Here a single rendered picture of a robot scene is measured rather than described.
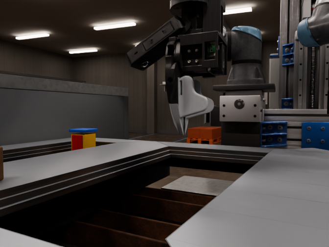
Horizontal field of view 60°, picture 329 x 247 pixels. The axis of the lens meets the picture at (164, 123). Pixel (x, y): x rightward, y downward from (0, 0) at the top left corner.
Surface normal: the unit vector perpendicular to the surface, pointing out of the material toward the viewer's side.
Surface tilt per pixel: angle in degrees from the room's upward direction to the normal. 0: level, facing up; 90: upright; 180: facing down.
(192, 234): 0
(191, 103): 89
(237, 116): 90
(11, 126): 90
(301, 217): 0
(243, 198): 0
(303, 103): 90
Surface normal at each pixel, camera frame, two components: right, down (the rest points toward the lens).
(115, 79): -0.37, 0.05
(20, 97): 0.89, 0.02
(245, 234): 0.00, -1.00
